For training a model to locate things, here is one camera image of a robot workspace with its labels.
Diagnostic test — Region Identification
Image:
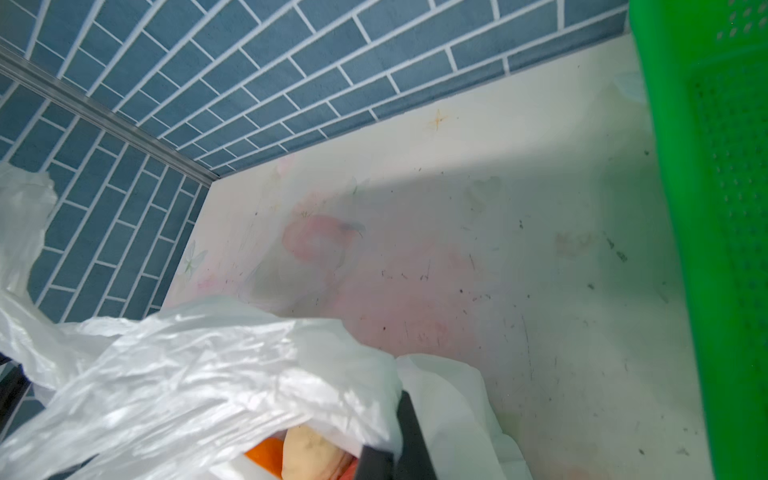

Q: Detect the orange fruit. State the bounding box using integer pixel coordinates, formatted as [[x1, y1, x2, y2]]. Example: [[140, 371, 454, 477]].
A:
[[245, 437, 284, 479]]

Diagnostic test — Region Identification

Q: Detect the green plastic basket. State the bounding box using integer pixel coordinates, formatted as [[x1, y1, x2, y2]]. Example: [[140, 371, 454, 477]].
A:
[[629, 1, 767, 479]]

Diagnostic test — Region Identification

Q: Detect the white plastic bag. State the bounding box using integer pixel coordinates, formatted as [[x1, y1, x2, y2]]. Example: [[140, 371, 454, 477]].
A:
[[1, 164, 530, 479]]

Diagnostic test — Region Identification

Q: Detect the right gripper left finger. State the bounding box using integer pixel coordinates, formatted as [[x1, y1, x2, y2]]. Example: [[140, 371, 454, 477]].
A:
[[354, 446, 395, 480]]

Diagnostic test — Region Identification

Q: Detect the left corner aluminium post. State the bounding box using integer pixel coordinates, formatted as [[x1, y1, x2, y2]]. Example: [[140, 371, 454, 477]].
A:
[[1, 46, 219, 186]]

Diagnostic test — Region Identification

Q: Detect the beige potato-like fruit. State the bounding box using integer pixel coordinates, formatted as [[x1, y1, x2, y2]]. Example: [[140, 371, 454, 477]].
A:
[[281, 425, 354, 480]]

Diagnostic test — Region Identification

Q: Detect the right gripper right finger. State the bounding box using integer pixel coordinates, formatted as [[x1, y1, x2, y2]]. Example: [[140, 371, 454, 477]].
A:
[[392, 391, 437, 480]]

